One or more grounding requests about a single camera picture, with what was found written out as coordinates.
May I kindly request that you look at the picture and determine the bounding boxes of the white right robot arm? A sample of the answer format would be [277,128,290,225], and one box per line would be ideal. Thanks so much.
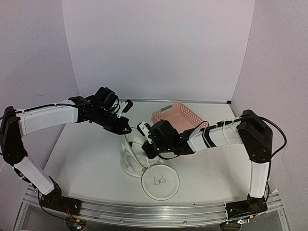
[137,109,287,213]

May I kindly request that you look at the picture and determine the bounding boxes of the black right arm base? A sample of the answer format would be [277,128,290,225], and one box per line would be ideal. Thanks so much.
[225,185,270,221]

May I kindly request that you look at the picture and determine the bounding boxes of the pink plastic basket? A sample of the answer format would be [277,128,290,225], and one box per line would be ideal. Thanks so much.
[152,103,208,133]

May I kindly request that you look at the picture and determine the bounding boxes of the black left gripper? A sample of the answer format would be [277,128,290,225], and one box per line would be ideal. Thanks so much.
[95,107,132,135]

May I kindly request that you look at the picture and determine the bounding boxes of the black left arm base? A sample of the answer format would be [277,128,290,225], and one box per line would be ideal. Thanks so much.
[38,177,82,215]

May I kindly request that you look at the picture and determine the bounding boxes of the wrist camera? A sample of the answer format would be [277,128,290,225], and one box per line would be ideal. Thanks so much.
[137,122,153,144]
[117,99,133,118]

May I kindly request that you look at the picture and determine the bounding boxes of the white bra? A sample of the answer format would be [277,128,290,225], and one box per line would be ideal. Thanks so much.
[128,137,147,157]

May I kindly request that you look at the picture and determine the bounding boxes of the white mesh laundry bag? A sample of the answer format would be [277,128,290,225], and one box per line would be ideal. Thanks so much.
[120,128,180,201]

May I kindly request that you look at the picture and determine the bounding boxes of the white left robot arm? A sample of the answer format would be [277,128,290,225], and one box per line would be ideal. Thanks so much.
[0,87,133,210]

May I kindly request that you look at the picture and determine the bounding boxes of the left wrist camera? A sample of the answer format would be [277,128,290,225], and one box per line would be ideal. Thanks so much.
[117,99,133,118]

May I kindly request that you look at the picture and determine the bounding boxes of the aluminium front rail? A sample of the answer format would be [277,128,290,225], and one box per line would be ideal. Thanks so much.
[14,190,289,231]

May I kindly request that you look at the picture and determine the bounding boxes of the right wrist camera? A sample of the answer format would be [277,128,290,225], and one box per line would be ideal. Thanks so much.
[137,122,153,144]

